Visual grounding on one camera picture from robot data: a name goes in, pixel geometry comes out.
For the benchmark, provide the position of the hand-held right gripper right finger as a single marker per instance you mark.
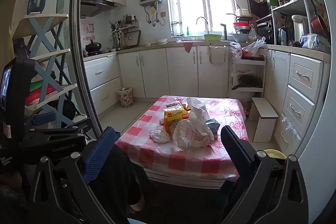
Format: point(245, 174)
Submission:
point(236, 150)

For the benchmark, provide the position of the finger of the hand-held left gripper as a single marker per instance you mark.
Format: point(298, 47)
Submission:
point(44, 118)
point(63, 129)

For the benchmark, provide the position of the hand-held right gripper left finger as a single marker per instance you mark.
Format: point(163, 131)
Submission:
point(99, 153)

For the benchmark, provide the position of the dark foil packet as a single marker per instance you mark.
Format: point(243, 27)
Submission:
point(213, 125)

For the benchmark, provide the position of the white red print plastic bag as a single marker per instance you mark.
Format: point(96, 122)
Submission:
point(191, 136)

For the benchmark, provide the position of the clear plastic bag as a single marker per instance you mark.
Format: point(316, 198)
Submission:
point(197, 104)
point(253, 45)

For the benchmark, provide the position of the small white bag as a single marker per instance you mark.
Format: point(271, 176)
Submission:
point(160, 136)

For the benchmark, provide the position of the yellow cardboard box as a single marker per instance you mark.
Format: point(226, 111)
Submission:
point(174, 115)

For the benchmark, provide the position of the brown labelled small packet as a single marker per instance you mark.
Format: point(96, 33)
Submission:
point(172, 104)

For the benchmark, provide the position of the black round bag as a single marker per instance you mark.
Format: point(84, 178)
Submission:
point(65, 109)

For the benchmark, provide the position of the person's leg black trousers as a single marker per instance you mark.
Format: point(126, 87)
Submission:
point(118, 176)

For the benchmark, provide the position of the white wooden stool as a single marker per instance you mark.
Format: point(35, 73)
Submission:
point(263, 119)

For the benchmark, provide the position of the table with red checkered cloth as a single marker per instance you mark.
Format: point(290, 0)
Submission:
point(157, 158)

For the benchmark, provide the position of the low white table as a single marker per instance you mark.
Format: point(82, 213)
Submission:
point(183, 180)

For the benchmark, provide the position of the floral waste bin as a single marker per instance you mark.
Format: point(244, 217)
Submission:
point(125, 98)

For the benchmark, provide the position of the dark frying pan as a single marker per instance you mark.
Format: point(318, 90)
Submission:
point(249, 81)

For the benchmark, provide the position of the blue cross-braced shelf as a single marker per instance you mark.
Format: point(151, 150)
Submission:
point(39, 37)

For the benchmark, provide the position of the black wok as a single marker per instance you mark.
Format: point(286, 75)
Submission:
point(93, 47)

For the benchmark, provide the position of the white trolley rack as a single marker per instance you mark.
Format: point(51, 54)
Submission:
point(248, 62)

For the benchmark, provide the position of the white drawer cabinet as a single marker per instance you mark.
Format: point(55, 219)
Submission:
point(302, 87)

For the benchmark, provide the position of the white base cabinets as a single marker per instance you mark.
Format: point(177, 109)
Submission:
point(155, 71)

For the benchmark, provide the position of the red white shopping bag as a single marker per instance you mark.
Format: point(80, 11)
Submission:
point(235, 50)

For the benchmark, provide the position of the light blue bowl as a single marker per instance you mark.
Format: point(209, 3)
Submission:
point(240, 37)

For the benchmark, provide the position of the pink hanging cloth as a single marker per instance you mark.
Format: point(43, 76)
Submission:
point(188, 47)

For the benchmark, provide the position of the green basin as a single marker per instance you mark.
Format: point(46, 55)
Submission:
point(212, 37)

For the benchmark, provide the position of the black tap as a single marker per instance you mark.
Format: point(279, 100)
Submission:
point(224, 31)

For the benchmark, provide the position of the black countertop appliance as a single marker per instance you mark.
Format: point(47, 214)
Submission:
point(263, 32)

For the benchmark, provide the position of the range hood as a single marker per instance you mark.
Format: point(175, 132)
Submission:
point(94, 6)

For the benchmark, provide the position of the dark kettle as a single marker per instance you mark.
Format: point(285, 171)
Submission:
point(282, 36)

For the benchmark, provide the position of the red basin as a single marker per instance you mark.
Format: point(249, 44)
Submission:
point(241, 24)

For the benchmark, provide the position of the white bowl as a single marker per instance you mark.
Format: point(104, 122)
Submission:
point(161, 41)

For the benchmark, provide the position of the green bottle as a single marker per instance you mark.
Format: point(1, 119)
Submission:
point(188, 31)

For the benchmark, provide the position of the blue food bag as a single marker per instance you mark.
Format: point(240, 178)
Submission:
point(315, 43)

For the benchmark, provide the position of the curved steel faucet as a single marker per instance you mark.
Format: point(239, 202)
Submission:
point(202, 18)

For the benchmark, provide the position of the white thermo pot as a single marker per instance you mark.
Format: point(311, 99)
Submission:
point(299, 28)

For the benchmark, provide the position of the black microwave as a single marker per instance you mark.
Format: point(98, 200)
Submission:
point(258, 7)

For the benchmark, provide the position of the red hanging pan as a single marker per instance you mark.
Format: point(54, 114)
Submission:
point(319, 24)

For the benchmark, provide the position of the kitchen window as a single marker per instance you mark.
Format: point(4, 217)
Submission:
point(199, 1)

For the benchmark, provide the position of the white counter shelf rack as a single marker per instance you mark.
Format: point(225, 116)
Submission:
point(291, 5)

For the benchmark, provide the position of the pink wall stickers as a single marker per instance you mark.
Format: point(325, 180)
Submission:
point(88, 32)

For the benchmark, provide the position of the wall utensil rack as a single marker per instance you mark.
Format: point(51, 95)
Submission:
point(124, 32)

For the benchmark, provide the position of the blue wall holder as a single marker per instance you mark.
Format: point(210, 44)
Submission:
point(38, 1)

